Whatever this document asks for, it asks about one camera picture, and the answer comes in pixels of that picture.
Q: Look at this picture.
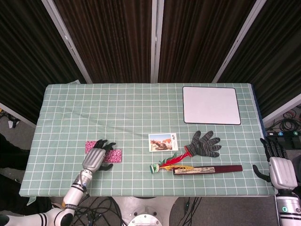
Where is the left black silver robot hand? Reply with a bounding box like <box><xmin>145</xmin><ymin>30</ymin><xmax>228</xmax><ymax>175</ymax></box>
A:
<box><xmin>81</xmin><ymin>139</ymin><xmax>117</xmax><ymax>174</ymax></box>

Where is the white partition rail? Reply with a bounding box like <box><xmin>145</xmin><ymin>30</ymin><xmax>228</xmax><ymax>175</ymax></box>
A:
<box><xmin>0</xmin><ymin>102</ymin><xmax>36</xmax><ymax>129</ymax></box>
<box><xmin>262</xmin><ymin>93</ymin><xmax>301</xmax><ymax>124</ymax></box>

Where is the red yellow feather shuttlecock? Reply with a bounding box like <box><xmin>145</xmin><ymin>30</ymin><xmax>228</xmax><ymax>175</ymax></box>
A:
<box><xmin>149</xmin><ymin>152</ymin><xmax>195</xmax><ymax>174</ymax></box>

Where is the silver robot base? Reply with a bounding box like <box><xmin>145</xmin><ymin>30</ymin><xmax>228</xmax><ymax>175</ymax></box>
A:
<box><xmin>110</xmin><ymin>196</ymin><xmax>180</xmax><ymax>226</ymax></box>

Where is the green white checked tablecloth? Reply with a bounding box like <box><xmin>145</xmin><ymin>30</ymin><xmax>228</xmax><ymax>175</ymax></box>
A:
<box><xmin>18</xmin><ymin>82</ymin><xmax>276</xmax><ymax>197</ymax></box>

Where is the white partition post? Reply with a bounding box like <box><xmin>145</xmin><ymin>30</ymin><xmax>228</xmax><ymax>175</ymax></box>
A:
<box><xmin>150</xmin><ymin>0</ymin><xmax>165</xmax><ymax>83</ymax></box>
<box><xmin>41</xmin><ymin>0</ymin><xmax>93</xmax><ymax>83</ymax></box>
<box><xmin>212</xmin><ymin>0</ymin><xmax>268</xmax><ymax>83</ymax></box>

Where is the folded fan with maroon guards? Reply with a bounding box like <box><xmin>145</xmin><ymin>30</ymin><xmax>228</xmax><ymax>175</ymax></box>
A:
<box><xmin>173</xmin><ymin>165</ymin><xmax>243</xmax><ymax>176</ymax></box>

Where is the white mat with black edge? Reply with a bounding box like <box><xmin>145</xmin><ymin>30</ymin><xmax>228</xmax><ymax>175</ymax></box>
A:
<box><xmin>182</xmin><ymin>86</ymin><xmax>242</xmax><ymax>125</ymax></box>

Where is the dark ribbed partition panel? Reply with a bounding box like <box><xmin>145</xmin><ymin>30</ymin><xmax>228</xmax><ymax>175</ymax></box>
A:
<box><xmin>0</xmin><ymin>0</ymin><xmax>87</xmax><ymax>124</ymax></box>
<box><xmin>220</xmin><ymin>0</ymin><xmax>301</xmax><ymax>118</ymax></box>
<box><xmin>53</xmin><ymin>0</ymin><xmax>153</xmax><ymax>83</ymax></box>
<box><xmin>158</xmin><ymin>0</ymin><xmax>257</xmax><ymax>83</ymax></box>

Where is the photo postcard with white border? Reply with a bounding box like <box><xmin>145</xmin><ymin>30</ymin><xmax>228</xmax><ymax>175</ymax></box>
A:
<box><xmin>148</xmin><ymin>133</ymin><xmax>179</xmax><ymax>153</ymax></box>

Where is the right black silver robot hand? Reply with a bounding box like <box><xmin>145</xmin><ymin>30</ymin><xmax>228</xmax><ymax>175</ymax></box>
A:
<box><xmin>252</xmin><ymin>137</ymin><xmax>298</xmax><ymax>191</ymax></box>

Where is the grey striped knit glove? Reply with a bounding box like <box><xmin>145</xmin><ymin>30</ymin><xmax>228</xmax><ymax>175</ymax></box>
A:
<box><xmin>184</xmin><ymin>130</ymin><xmax>222</xmax><ymax>158</ymax></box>

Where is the person in black clothes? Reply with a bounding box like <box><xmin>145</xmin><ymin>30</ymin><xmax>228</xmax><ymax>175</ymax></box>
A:
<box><xmin>0</xmin><ymin>133</ymin><xmax>56</xmax><ymax>216</ymax></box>

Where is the black box with lit buttons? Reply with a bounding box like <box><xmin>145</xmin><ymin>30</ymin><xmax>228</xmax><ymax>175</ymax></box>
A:
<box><xmin>267</xmin><ymin>131</ymin><xmax>301</xmax><ymax>142</ymax></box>

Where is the black floor cable bundle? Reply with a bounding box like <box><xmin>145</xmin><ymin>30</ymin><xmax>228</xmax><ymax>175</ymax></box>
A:
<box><xmin>265</xmin><ymin>105</ymin><xmax>301</xmax><ymax>132</ymax></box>
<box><xmin>174</xmin><ymin>196</ymin><xmax>203</xmax><ymax>226</ymax></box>
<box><xmin>70</xmin><ymin>196</ymin><xmax>127</xmax><ymax>226</ymax></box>

